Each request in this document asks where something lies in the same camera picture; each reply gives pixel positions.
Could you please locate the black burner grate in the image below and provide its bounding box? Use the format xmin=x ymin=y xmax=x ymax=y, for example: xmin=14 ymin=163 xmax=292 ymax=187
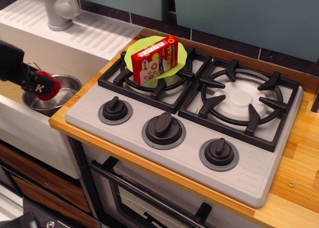
xmin=178 ymin=58 xmax=304 ymax=152
xmin=98 ymin=46 xmax=212 ymax=114

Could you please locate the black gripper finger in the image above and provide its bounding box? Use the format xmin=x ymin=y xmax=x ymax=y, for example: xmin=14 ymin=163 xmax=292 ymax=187
xmin=21 ymin=71 xmax=56 ymax=96

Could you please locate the oven door with black handle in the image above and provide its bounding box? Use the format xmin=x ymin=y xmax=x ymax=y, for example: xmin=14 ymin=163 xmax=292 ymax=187
xmin=83 ymin=145 xmax=257 ymax=228

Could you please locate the black middle stove knob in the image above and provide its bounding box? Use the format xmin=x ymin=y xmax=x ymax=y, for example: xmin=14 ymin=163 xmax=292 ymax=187
xmin=142 ymin=112 xmax=186 ymax=150

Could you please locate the grey toy faucet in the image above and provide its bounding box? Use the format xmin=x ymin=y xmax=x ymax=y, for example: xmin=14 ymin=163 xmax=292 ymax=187
xmin=43 ymin=0 xmax=81 ymax=31

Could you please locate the black stove knob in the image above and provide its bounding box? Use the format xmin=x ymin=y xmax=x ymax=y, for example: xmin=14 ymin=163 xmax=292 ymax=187
xmin=142 ymin=112 xmax=186 ymax=150
xmin=98 ymin=96 xmax=133 ymax=125
xmin=199 ymin=138 xmax=239 ymax=172

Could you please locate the black left stove knob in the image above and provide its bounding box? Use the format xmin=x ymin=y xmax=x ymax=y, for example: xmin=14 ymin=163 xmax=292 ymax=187
xmin=98 ymin=96 xmax=133 ymax=125

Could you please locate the red cereal box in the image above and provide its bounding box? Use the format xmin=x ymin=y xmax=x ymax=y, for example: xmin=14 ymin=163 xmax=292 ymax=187
xmin=131 ymin=35 xmax=178 ymax=85

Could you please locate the stainless steel pot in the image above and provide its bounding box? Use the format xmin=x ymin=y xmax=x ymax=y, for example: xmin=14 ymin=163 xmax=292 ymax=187
xmin=22 ymin=64 xmax=82 ymax=117

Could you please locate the black right burner grate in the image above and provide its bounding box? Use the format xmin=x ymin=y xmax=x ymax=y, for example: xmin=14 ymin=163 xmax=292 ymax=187
xmin=178 ymin=58 xmax=304 ymax=152

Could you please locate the black right stove knob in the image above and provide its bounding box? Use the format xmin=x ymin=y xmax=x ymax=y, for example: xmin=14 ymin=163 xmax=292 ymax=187
xmin=199 ymin=138 xmax=239 ymax=172

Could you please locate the black left burner grate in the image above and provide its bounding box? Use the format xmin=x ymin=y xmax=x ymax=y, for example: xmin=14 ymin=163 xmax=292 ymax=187
xmin=98 ymin=46 xmax=212 ymax=114

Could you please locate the lime green plate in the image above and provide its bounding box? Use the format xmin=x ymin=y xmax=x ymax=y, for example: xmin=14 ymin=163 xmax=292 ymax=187
xmin=124 ymin=36 xmax=187 ymax=79

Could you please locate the wooden drawer front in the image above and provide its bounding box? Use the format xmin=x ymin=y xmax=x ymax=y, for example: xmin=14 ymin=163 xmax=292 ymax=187
xmin=0 ymin=143 xmax=91 ymax=213

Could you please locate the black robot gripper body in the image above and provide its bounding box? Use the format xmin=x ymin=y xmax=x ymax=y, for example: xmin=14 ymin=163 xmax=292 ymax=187
xmin=0 ymin=40 xmax=30 ymax=85

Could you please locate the grey toy stove top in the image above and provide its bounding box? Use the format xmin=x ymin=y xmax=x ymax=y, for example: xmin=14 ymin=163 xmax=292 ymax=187
xmin=64 ymin=46 xmax=305 ymax=209

